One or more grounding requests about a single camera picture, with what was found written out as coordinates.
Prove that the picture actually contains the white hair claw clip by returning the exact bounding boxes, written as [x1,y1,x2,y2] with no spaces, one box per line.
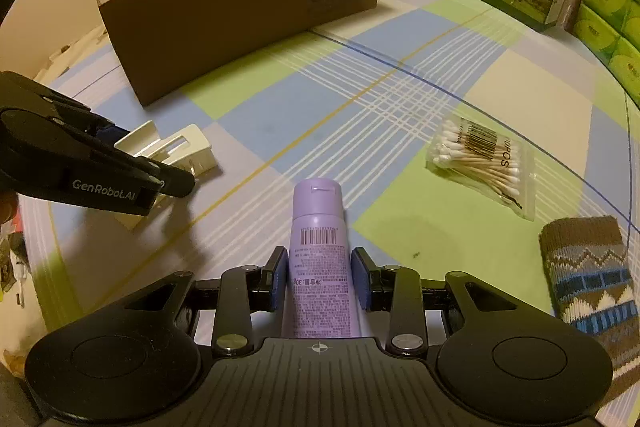
[114,121,217,230]

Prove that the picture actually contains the purple cosmetic tube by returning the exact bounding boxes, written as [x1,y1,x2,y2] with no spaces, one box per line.
[281,177,363,339]

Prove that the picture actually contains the patterned knit sock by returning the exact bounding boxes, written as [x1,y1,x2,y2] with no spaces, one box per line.
[539,216,640,408]

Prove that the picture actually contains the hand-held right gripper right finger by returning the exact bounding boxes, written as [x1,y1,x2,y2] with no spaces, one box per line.
[350,247,518,355]

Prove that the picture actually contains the white foam sheet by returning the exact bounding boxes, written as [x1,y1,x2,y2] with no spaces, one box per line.
[35,27,111,78]

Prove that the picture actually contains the brown cardboard box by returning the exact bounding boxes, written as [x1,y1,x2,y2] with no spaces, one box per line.
[92,0,385,108]

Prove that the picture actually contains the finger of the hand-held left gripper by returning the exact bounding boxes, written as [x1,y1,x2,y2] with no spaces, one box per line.
[65,141,197,216]
[50,93,119,146]

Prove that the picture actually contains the stack of green tissue packs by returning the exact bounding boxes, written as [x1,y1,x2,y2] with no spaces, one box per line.
[572,0,640,100]

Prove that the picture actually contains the checkered tablecloth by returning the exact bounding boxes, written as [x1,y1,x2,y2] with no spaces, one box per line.
[20,0,640,408]

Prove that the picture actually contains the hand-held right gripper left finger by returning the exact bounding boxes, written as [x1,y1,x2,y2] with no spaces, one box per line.
[125,246,290,355]

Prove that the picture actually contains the cotton swabs bag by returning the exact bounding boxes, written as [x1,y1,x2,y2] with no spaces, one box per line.
[425,117,537,222]

